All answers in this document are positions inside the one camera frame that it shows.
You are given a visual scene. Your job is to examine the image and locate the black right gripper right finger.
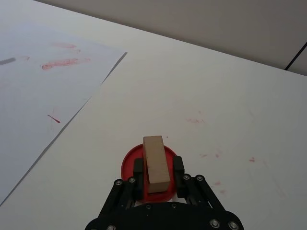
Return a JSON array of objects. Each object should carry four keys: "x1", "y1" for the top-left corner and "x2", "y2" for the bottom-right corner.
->
[{"x1": 173, "y1": 155, "x2": 227, "y2": 213}]

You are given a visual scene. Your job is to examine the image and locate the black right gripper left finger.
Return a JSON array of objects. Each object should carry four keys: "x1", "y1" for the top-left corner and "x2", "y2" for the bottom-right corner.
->
[{"x1": 97, "y1": 158, "x2": 145, "y2": 218}]

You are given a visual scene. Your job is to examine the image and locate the plain wooden block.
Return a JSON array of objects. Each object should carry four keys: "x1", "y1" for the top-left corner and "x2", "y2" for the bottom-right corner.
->
[{"x1": 142, "y1": 136, "x2": 171, "y2": 194}]

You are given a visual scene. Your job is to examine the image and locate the red round plastic lid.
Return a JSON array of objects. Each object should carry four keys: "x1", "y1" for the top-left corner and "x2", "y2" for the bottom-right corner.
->
[{"x1": 120, "y1": 143, "x2": 177, "y2": 202}]

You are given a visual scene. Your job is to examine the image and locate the white paper sheet, red smears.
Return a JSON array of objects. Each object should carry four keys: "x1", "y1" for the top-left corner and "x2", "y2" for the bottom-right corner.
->
[{"x1": 0, "y1": 23, "x2": 128, "y2": 207}]

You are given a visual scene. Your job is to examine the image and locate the thin black cable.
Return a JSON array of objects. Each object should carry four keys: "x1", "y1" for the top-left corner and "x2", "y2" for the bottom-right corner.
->
[{"x1": 284, "y1": 42, "x2": 307, "y2": 71}]

